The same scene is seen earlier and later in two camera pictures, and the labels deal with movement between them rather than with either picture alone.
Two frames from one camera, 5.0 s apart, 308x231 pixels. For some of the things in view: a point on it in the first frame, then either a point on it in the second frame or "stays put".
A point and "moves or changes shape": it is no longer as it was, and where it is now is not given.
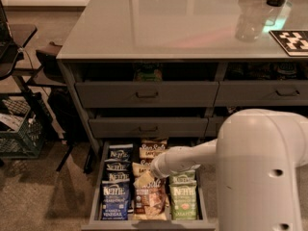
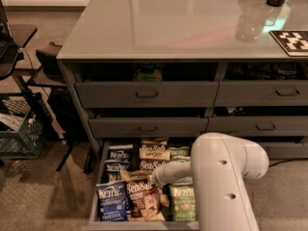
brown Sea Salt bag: [150, 202] moves or changes shape
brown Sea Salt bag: [153, 144] stays put
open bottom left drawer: [129, 196] stays put
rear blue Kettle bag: [119, 152] stays put
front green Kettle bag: [184, 201] stays put
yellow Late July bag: [139, 169] to [136, 174]
